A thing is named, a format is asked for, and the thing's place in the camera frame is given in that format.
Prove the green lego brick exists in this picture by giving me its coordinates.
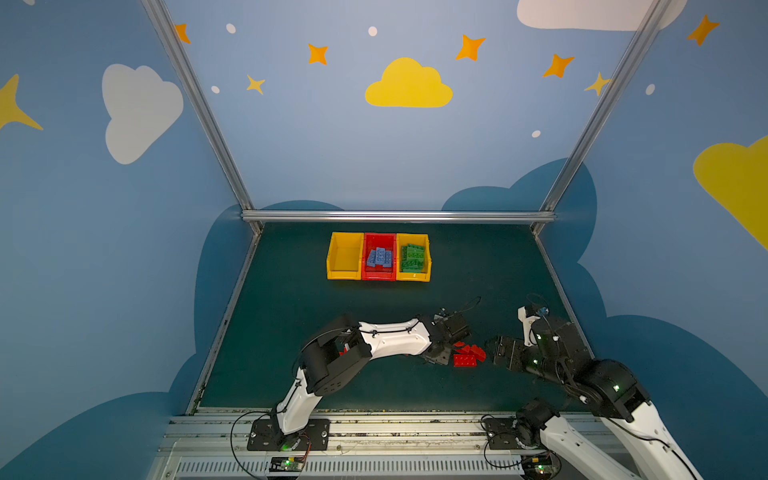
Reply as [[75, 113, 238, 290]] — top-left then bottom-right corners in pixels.
[[402, 244, 425, 259], [400, 257, 425, 273]]

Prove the light blue lego brick corner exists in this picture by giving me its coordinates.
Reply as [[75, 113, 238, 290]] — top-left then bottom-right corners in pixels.
[[375, 247, 386, 265]]

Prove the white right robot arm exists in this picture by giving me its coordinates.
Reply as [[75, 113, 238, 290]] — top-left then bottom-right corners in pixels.
[[481, 304, 701, 479]]

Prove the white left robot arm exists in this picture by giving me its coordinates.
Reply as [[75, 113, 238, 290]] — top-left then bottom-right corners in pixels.
[[270, 311, 470, 443]]

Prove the red lego brick cluster bottom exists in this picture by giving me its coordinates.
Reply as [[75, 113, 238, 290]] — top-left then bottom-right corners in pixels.
[[453, 354, 477, 368]]

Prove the red lego brick cluster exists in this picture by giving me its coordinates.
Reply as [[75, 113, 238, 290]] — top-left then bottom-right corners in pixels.
[[470, 345, 487, 362], [453, 342, 473, 355], [453, 354, 477, 368]]

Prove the red lego brick cluster top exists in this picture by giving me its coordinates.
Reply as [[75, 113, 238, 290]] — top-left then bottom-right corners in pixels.
[[453, 342, 473, 355]]

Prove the red lego brick cluster right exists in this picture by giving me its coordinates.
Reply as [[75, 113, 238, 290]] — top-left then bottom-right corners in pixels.
[[470, 345, 487, 362]]

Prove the red storage bin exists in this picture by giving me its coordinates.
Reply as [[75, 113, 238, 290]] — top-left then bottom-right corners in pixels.
[[362, 233, 396, 281]]

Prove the right yellow storage bin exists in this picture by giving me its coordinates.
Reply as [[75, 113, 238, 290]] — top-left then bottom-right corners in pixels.
[[396, 233, 432, 283]]

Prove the yellow storage bin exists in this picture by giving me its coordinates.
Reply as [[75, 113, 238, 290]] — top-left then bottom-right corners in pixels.
[[396, 233, 432, 283], [326, 232, 364, 281]]

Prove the right controller board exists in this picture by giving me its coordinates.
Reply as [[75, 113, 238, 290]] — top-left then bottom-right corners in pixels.
[[520, 455, 557, 479]]

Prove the controller board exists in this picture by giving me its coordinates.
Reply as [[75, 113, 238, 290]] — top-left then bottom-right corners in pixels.
[[269, 457, 305, 473], [520, 455, 557, 479]]

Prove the left yellow storage bin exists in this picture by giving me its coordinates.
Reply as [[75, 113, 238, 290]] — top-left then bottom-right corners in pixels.
[[326, 232, 364, 281]]

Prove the left controller board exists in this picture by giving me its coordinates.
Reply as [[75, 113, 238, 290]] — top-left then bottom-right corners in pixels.
[[269, 457, 305, 473]]

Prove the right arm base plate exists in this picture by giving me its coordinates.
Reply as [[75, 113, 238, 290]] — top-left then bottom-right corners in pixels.
[[480, 415, 541, 450]]

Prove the aluminium frame post right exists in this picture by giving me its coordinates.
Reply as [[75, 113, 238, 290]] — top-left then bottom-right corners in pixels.
[[531, 0, 672, 238]]

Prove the aluminium frame post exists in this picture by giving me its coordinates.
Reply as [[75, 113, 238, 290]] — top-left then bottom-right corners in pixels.
[[141, 0, 253, 213], [531, 0, 672, 238]]

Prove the aluminium frame rail back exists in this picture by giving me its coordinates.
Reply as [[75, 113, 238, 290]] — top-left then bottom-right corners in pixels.
[[241, 209, 556, 224]]

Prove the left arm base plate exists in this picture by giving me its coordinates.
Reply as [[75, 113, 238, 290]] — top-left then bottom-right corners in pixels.
[[247, 417, 331, 452]]

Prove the aluminium front rail base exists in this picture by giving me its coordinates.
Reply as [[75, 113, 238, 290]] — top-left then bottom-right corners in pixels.
[[148, 409, 525, 479]]

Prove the aluminium frame post left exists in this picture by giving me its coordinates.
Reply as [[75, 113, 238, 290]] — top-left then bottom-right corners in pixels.
[[141, 0, 253, 213]]

